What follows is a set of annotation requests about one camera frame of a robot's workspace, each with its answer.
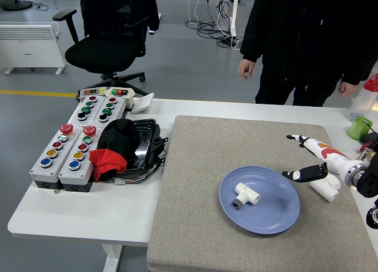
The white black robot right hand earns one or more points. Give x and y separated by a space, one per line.
327 157

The person's right hand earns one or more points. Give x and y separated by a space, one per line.
246 68

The person's left hand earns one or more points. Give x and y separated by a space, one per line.
347 89

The large white tee pipe fitting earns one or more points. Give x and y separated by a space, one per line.
329 190

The white tee fitting metal thread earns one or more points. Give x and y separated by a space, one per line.
246 195

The person's left forearm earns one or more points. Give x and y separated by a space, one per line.
358 68

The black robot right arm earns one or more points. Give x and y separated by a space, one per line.
367 180

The person's right forearm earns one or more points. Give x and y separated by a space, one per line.
252 42

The blue round plate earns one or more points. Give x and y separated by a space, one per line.
271 213

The clear bottle red cap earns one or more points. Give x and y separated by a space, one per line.
364 102

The green cup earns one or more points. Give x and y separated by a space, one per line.
357 129

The black power adapter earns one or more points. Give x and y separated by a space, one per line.
370 137

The white upright pole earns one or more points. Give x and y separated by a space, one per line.
234 12

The person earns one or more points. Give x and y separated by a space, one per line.
310 33

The grey-brown mat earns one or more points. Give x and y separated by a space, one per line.
206 165

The black plastic tray device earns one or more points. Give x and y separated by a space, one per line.
146 142

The grey four-button control box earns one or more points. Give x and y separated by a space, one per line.
76 111
116 111

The black cloth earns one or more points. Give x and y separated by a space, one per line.
118 136

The black office chair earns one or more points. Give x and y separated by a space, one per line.
100 55

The red cloth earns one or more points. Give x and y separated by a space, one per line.
106 160

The grey five-button control box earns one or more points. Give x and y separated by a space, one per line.
44 173
69 174

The white panel heater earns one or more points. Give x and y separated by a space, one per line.
29 47

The white table leg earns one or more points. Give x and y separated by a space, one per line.
112 258

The black round stand base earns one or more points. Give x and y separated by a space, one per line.
17 5

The white wall switch panel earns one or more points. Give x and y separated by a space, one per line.
143 104

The white red-green switch box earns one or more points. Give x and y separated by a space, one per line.
119 92

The grey switch box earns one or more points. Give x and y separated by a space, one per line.
90 92

